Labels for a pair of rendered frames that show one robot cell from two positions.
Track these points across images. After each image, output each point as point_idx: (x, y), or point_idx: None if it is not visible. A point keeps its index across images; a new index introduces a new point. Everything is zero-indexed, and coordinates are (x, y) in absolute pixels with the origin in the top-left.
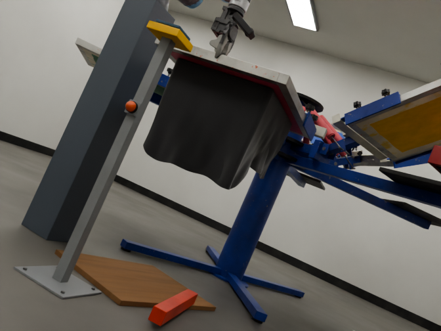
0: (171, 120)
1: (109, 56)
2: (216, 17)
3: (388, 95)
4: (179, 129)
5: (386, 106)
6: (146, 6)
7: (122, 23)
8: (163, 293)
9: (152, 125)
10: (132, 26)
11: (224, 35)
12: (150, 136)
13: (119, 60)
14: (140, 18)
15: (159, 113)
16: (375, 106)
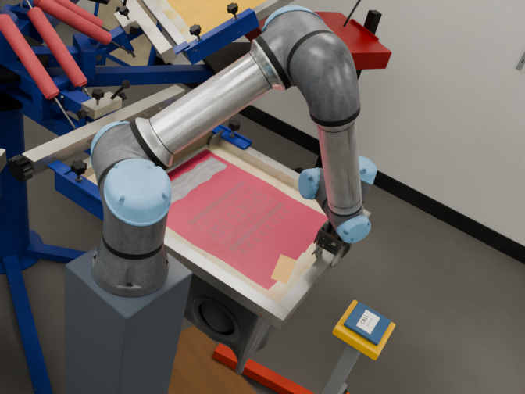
0: (260, 331)
1: (138, 392)
2: (341, 242)
3: (244, 17)
4: (267, 327)
5: (243, 33)
6: (177, 295)
7: (139, 352)
8: (219, 378)
9: (244, 356)
10: (162, 334)
11: (349, 249)
12: (244, 362)
13: (158, 377)
14: (173, 314)
15: (249, 344)
16: (229, 34)
